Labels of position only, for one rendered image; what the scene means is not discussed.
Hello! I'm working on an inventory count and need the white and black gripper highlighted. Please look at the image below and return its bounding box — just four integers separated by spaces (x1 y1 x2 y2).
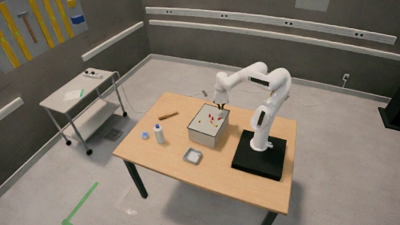
213 90 229 110

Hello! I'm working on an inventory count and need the white bottle with blue cap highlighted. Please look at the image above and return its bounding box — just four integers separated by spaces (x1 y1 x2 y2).
154 124 165 144

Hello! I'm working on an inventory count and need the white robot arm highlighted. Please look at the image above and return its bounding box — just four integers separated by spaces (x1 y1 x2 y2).
214 62 291 151

